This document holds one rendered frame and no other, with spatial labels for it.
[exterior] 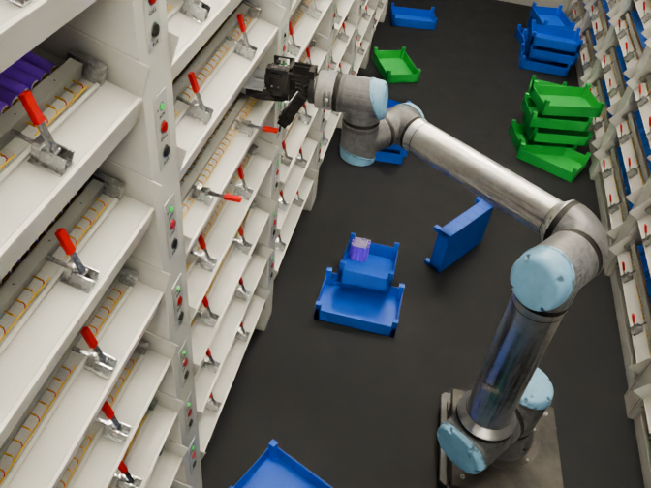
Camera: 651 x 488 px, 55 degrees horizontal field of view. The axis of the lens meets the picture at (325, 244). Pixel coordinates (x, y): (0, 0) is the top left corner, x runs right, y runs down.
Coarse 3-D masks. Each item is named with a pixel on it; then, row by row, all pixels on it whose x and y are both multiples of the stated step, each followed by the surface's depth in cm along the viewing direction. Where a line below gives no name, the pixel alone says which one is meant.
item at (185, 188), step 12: (240, 96) 152; (240, 108) 148; (228, 120) 144; (216, 132) 140; (216, 144) 137; (228, 144) 141; (204, 156) 133; (192, 168) 129; (204, 168) 132; (192, 180) 127; (180, 192) 123
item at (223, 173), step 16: (256, 112) 154; (240, 144) 144; (224, 160) 138; (240, 160) 141; (224, 176) 135; (224, 192) 138; (192, 208) 125; (208, 208) 127; (192, 224) 122; (192, 240) 120
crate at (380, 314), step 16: (336, 288) 242; (352, 288) 243; (400, 288) 236; (320, 304) 225; (336, 304) 236; (352, 304) 237; (368, 304) 238; (384, 304) 238; (400, 304) 232; (336, 320) 228; (352, 320) 227; (368, 320) 225; (384, 320) 232
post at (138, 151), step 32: (128, 0) 75; (160, 0) 83; (96, 32) 79; (128, 32) 78; (160, 64) 87; (128, 160) 92; (160, 192) 98; (160, 224) 101; (160, 256) 104; (160, 320) 116; (192, 352) 136; (160, 384) 130; (192, 384) 142; (192, 480) 163
